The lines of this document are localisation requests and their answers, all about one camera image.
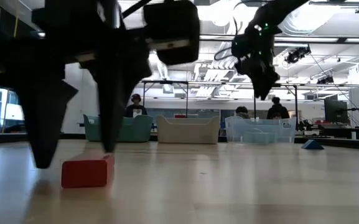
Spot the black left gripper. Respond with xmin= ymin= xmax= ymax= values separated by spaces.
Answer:
xmin=0 ymin=0 xmax=200 ymax=170

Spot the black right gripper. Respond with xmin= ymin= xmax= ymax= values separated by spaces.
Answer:
xmin=235 ymin=54 xmax=281 ymax=101

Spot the long red block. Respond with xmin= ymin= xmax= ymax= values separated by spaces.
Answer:
xmin=61 ymin=154 xmax=116 ymax=189

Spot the person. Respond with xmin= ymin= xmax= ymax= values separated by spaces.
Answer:
xmin=266 ymin=96 xmax=291 ymax=120
xmin=125 ymin=93 xmax=148 ymax=118
xmin=235 ymin=106 xmax=251 ymax=119

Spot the green plastic bin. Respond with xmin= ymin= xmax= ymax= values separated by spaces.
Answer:
xmin=83 ymin=114 xmax=154 ymax=143

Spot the large black-framed window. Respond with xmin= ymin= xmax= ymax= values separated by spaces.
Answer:
xmin=0 ymin=81 xmax=26 ymax=133

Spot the clear plastic bin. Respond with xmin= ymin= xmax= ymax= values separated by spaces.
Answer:
xmin=225 ymin=116 xmax=297 ymax=144

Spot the small blue wedge block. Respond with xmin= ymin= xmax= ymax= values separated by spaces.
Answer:
xmin=301 ymin=139 xmax=325 ymax=151

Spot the black computer monitor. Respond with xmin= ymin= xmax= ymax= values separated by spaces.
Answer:
xmin=324 ymin=98 xmax=350 ymax=124

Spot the beige plastic bin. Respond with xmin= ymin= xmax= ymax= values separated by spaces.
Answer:
xmin=156 ymin=114 xmax=221 ymax=144

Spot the black cluttered desk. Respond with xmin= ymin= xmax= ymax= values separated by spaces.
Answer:
xmin=297 ymin=123 xmax=359 ymax=138

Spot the black metal frame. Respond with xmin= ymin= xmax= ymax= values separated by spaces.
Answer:
xmin=253 ymin=82 xmax=299 ymax=125
xmin=141 ymin=80 xmax=190 ymax=118

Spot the black ceiling camera cluster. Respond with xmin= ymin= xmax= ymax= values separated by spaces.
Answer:
xmin=317 ymin=75 xmax=335 ymax=85
xmin=284 ymin=45 xmax=312 ymax=65

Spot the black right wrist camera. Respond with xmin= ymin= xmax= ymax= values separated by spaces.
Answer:
xmin=231 ymin=34 xmax=251 ymax=58

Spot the silver ventilation duct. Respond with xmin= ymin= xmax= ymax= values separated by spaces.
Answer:
xmin=272 ymin=0 xmax=342 ymax=65

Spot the black ceiling light rail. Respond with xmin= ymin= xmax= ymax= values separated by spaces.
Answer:
xmin=197 ymin=32 xmax=359 ymax=44

